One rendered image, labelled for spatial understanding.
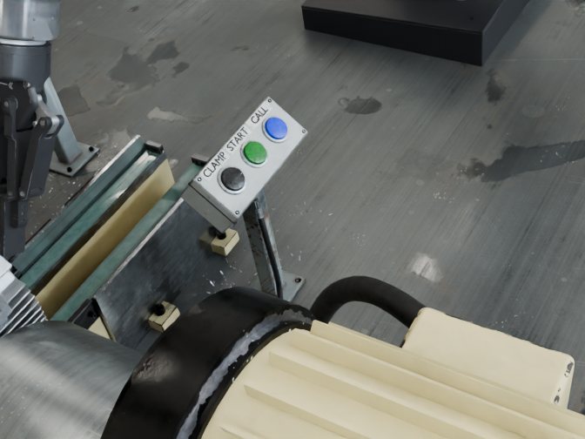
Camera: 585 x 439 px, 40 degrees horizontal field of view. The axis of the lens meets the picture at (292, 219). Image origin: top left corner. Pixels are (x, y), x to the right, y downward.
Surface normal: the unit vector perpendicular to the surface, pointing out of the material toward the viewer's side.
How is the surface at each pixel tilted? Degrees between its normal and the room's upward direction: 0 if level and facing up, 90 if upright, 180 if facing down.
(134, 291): 90
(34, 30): 90
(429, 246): 0
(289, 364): 75
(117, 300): 90
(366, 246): 0
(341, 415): 5
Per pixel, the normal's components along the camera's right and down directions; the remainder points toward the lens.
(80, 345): 0.18, -0.95
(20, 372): -0.06, -0.80
